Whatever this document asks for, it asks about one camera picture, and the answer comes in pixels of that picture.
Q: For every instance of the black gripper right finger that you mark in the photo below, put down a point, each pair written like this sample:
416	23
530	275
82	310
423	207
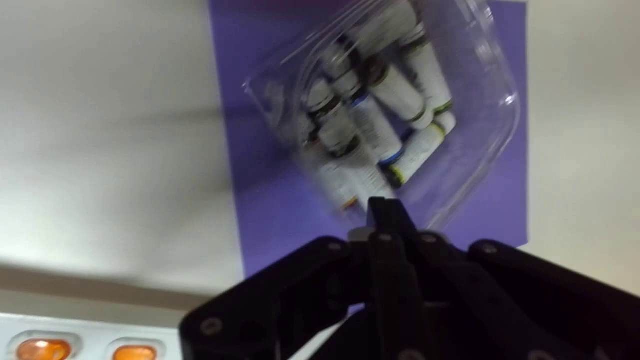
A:
506	301

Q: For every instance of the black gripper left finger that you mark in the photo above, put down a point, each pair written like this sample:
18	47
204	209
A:
281	287

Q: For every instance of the white multi-socket power strip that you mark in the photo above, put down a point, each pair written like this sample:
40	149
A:
80	331

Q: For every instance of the purple paper mat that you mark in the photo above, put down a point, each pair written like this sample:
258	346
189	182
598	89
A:
281	200

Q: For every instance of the clear plastic clamshell container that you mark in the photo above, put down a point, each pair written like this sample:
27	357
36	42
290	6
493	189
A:
486	86

